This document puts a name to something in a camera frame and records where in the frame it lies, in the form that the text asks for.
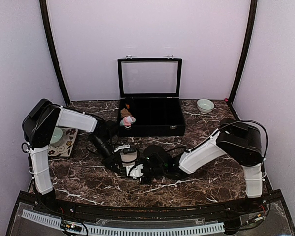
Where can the pale green ceramic bowl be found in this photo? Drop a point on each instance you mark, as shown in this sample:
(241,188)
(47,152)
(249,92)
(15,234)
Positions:
(57,136)

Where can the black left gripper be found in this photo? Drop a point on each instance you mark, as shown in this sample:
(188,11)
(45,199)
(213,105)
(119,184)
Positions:
(111,161)

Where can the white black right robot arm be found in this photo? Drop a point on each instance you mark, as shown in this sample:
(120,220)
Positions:
(240,140)

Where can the black left corner post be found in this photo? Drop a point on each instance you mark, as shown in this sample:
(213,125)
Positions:
(52,50)

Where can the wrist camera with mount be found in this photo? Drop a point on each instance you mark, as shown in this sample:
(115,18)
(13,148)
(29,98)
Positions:
(134,171)
(125,149)

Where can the black right corner post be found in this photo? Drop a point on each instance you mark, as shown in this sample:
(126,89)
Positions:
(244,51)

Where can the glass-panel black box lid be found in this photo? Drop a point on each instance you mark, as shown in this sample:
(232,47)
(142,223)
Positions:
(149,77)

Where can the black front rail frame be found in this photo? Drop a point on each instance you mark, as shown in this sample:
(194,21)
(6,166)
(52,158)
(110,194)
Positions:
(265,216)

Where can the beige rolled sock in box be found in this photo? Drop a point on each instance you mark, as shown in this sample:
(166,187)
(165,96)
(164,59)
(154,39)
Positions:
(125,113)

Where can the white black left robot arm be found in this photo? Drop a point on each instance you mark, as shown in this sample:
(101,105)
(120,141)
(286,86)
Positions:
(46,124)

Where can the pink patterned sock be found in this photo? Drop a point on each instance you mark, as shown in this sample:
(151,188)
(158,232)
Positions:
(127,121)

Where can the floral square ceramic plate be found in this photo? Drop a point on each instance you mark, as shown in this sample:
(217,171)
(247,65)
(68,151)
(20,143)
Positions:
(65,147)

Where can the black compartment storage box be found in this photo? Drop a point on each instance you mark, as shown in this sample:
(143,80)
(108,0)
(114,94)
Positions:
(154,117)

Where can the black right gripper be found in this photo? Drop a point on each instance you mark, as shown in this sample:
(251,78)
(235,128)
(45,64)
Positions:
(148,181)

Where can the beige and brown sock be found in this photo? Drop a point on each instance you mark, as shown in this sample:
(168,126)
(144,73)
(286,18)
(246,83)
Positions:
(126,160)

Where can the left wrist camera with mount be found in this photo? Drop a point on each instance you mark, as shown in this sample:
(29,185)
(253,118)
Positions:
(125,149)

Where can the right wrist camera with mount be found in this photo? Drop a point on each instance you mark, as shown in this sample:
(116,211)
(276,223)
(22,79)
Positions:
(134,171)

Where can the small green circuit board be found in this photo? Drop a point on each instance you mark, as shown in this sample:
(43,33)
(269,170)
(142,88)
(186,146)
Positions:
(70,226)

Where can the black corner post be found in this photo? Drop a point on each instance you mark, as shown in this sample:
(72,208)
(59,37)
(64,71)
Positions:
(244,51)
(52,50)

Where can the white slotted cable duct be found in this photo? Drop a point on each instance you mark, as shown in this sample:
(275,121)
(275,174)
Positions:
(105,227)

